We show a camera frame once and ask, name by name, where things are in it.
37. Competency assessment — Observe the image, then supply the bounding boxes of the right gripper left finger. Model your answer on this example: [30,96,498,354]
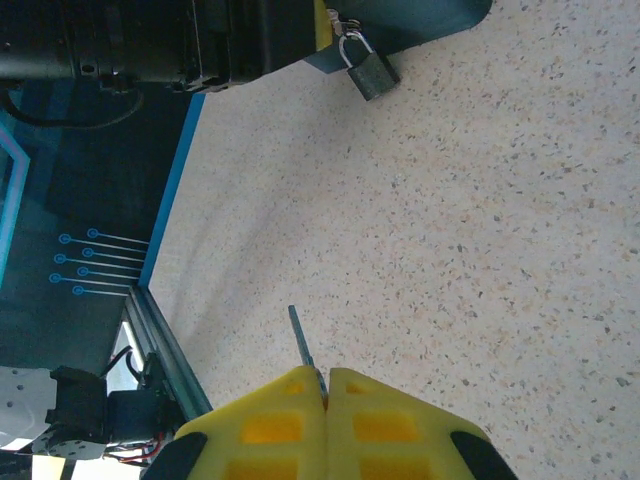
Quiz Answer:
[143,365,330,480]

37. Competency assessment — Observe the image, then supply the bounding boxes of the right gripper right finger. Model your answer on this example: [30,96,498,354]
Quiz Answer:
[326,367,520,480]

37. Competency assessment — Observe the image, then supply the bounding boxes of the small dark padlock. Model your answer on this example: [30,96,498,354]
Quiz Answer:
[337,28,401,103]

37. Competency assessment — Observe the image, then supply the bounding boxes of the silver keys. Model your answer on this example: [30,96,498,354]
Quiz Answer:
[287,304,332,404]

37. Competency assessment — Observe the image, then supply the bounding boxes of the starry night patterned box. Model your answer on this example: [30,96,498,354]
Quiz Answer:
[299,0,495,76]

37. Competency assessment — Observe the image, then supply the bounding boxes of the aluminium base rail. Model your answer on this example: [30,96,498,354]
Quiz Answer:
[122,285,214,421]

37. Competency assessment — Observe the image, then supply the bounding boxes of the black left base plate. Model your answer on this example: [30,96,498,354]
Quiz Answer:
[29,427,109,461]

